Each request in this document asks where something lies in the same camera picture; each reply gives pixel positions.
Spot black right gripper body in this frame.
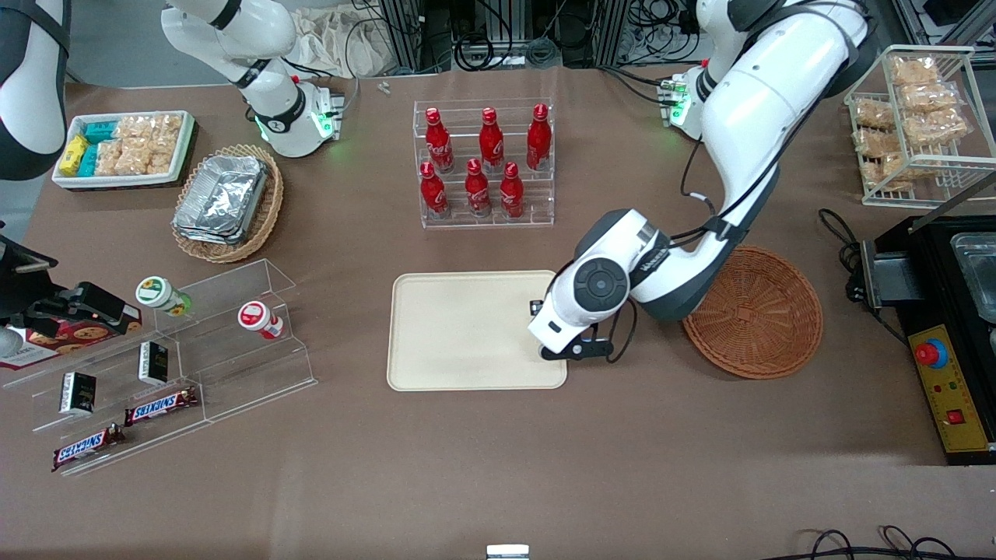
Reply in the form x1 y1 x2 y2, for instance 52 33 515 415
0 241 58 329

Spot beige plastic tray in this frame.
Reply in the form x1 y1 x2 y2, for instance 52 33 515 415
387 270 568 391

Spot white rectangular snack tray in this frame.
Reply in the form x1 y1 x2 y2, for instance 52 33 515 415
52 110 196 191

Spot oval light wicker basket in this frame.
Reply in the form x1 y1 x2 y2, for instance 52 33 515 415
171 144 285 264

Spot round brown wicker basket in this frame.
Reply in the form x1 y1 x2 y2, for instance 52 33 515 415
682 245 824 380

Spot red cookie box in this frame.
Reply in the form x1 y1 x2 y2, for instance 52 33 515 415
0 306 143 371

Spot green lid yogurt cup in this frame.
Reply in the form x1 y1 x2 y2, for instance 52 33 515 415
135 276 192 318

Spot small black box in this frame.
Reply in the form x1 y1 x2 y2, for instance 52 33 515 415
139 341 170 387
60 372 98 415

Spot clear acrylic bottle rack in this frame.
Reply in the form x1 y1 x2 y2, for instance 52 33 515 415
412 99 556 229

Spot red cola bottle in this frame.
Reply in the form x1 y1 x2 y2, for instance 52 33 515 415
425 107 455 173
526 103 552 171
499 162 525 219
419 161 449 219
479 107 504 173
465 158 493 218

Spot snickers chocolate bar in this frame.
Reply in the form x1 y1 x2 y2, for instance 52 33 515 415
51 424 126 473
124 387 200 427

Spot yellow snack pack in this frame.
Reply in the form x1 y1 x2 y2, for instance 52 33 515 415
59 134 90 177

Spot clear acrylic stepped shelf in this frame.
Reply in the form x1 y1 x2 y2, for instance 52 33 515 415
0 259 318 477

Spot red lid yogurt cup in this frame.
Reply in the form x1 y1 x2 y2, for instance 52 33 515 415
237 301 286 341

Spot stacked aluminium foil containers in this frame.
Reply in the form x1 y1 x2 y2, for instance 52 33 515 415
172 154 270 246

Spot white cloth bag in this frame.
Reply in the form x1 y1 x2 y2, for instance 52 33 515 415
289 6 391 79

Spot bagged fried snack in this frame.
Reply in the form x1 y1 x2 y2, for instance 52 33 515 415
854 97 897 130
903 109 970 149
890 56 942 88
853 128 903 160
860 154 910 192
896 82 963 114

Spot black appliance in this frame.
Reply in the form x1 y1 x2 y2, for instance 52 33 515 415
860 210 996 467

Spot yellow control panel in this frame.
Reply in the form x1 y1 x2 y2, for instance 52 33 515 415
909 325 996 454

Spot metal pan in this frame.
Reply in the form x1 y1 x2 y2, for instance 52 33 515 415
949 232 996 324

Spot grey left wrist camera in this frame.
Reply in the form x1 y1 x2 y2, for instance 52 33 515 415
539 325 614 363

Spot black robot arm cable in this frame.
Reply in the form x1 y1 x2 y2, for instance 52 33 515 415
607 136 783 365

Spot black cable bundle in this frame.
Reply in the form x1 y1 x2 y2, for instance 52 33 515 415
455 31 563 72

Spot black table cable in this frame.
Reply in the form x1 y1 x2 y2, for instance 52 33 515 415
817 208 880 312

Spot aluminium frame profiles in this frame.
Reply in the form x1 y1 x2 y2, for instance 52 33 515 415
380 0 633 75

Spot black floor cables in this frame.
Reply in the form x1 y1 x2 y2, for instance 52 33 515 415
782 525 996 560

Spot white wire rack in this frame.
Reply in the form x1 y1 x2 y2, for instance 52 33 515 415
846 45 996 209

